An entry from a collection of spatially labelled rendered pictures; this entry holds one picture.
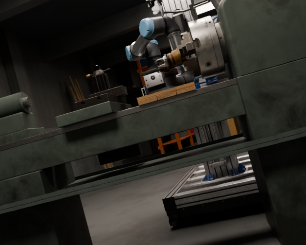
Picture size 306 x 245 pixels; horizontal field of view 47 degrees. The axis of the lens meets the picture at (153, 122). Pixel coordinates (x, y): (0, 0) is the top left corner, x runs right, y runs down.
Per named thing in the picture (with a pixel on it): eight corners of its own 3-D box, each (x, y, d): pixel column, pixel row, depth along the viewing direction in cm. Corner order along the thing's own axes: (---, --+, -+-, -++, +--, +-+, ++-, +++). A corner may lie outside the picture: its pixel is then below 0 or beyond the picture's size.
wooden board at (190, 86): (197, 94, 209) (195, 87, 209) (195, 89, 173) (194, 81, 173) (149, 107, 213) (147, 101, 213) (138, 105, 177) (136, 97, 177)
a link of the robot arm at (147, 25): (144, 61, 271) (169, 29, 220) (127, 64, 266) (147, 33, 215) (140, 46, 272) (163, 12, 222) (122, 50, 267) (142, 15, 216)
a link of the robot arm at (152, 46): (163, 54, 265) (159, 36, 265) (147, 57, 260) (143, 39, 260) (158, 58, 276) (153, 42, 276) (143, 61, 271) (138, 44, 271)
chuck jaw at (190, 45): (198, 43, 187) (198, 37, 175) (201, 52, 187) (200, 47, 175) (178, 49, 189) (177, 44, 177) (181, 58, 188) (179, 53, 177)
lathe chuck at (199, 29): (215, 72, 207) (201, 19, 202) (221, 77, 177) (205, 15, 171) (201, 76, 209) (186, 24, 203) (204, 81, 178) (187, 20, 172)
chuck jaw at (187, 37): (199, 48, 194) (195, 34, 201) (198, 42, 190) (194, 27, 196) (180, 54, 195) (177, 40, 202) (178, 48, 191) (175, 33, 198)
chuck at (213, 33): (221, 70, 207) (208, 17, 201) (228, 75, 176) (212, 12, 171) (215, 72, 207) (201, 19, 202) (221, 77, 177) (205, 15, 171)
